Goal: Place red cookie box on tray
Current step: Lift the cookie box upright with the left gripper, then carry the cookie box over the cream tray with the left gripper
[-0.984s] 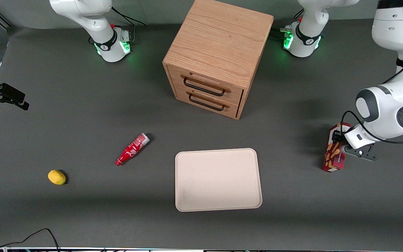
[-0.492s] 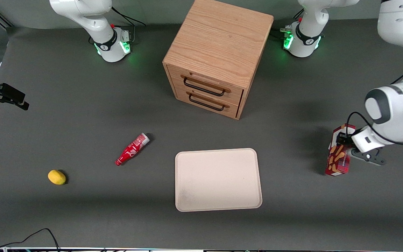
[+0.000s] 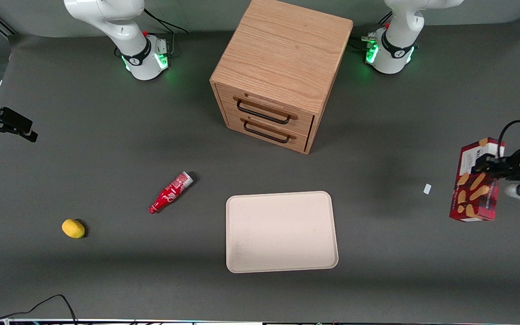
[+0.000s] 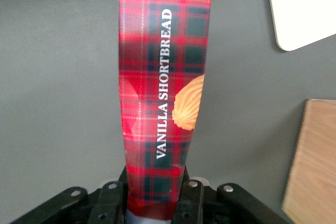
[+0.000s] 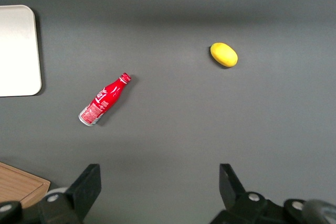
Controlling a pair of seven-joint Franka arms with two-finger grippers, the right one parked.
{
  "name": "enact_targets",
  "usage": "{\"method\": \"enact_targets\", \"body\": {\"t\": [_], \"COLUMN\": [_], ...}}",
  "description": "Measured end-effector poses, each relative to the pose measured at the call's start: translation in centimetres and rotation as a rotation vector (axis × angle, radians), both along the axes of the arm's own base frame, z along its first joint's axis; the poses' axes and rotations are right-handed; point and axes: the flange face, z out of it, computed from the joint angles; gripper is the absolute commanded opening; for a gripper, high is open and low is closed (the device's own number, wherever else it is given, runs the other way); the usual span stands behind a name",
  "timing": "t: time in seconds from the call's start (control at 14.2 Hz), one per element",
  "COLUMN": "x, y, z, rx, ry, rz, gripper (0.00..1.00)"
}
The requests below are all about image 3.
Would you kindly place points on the small white paper scrap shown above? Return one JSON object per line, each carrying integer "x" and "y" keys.
{"x": 427, "y": 189}

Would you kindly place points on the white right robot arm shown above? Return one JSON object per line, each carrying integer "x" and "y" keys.
{"x": 120, "y": 27}

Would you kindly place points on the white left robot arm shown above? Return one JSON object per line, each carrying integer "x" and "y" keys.
{"x": 397, "y": 31}

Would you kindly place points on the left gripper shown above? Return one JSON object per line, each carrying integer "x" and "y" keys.
{"x": 506, "y": 165}

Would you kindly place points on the beige rectangular tray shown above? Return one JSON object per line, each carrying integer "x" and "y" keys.
{"x": 280, "y": 232}

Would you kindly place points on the red soda bottle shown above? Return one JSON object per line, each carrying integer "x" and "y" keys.
{"x": 169, "y": 193}

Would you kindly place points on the red cookie box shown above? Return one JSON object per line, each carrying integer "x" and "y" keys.
{"x": 476, "y": 198}

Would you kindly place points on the wooden drawer cabinet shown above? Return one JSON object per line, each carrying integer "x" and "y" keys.
{"x": 282, "y": 54}

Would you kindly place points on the yellow lemon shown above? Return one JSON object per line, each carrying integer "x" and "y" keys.
{"x": 73, "y": 228}

